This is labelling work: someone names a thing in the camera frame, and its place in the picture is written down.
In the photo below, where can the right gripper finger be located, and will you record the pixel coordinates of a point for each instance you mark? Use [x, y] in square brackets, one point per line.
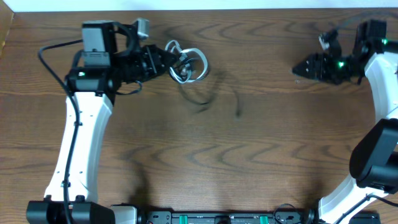
[305, 64]
[301, 72]

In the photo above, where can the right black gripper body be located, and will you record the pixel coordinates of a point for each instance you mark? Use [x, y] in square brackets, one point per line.
[332, 69]

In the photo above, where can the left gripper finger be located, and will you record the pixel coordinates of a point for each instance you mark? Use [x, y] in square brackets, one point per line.
[165, 57]
[161, 68]

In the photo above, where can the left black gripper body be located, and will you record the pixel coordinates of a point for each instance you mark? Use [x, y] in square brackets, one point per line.
[137, 63]

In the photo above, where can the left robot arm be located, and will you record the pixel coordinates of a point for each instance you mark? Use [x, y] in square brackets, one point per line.
[112, 54]

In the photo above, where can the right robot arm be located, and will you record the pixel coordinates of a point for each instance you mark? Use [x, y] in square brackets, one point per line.
[373, 162]

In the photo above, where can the cardboard panel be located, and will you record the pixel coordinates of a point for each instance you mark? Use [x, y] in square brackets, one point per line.
[6, 20]

